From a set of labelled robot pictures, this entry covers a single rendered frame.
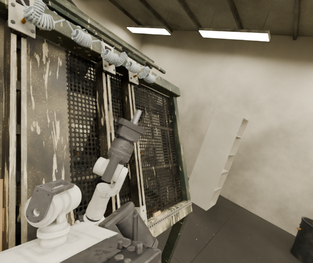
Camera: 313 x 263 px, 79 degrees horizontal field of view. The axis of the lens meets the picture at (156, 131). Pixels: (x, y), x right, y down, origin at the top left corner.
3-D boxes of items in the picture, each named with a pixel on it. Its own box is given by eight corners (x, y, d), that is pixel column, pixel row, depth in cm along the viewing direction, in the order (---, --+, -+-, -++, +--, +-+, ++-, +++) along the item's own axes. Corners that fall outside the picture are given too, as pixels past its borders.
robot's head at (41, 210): (68, 218, 43) (80, 186, 44) (44, 236, 35) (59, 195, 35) (43, 208, 44) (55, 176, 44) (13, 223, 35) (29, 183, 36)
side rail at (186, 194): (177, 200, 196) (187, 200, 190) (164, 98, 214) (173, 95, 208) (181, 199, 202) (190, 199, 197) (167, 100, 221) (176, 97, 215)
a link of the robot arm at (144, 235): (135, 240, 66) (160, 235, 58) (116, 262, 60) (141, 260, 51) (117, 211, 67) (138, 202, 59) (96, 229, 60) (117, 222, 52)
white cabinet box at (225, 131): (206, 211, 393) (244, 116, 368) (182, 195, 425) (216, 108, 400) (215, 204, 442) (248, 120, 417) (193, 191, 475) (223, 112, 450)
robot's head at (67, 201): (80, 219, 46) (81, 182, 47) (57, 239, 36) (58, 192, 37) (54, 219, 47) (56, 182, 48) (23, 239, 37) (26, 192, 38)
